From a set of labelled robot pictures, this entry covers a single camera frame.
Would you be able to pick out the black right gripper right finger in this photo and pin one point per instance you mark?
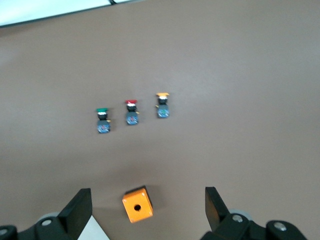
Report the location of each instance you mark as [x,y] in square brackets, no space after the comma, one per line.
[216,212]

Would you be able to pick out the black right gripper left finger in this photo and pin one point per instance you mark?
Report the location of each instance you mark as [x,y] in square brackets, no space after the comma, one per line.
[75,212]

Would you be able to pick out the green push button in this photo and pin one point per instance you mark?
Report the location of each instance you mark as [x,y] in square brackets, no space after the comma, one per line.
[103,125]

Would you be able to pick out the orange button box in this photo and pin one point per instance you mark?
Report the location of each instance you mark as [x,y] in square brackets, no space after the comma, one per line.
[143,200]

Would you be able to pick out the red push button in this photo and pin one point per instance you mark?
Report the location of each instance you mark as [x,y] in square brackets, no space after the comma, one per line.
[131,117]

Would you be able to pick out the yellow push button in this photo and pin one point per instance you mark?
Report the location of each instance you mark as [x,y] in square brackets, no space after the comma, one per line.
[163,111]

